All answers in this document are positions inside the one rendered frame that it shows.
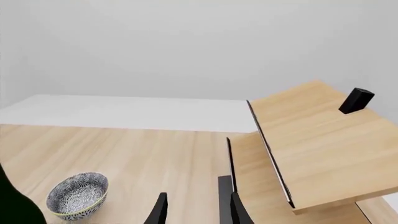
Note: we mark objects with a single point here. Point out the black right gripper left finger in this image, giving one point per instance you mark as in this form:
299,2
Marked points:
160,210

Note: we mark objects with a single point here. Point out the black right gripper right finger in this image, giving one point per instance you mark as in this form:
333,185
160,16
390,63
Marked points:
240,210

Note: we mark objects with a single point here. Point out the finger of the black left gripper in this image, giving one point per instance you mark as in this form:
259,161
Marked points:
15,205

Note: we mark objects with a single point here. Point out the pale wooden cabinet drawer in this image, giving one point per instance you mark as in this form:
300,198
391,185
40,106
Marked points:
252,163

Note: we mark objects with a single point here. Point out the pale wooden cabinet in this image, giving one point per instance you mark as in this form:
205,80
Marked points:
323,149

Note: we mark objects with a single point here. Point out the blue white patterned bowl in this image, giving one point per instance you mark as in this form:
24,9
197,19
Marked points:
76,197

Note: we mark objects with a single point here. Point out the small black box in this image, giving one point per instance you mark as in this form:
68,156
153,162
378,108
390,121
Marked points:
356,100

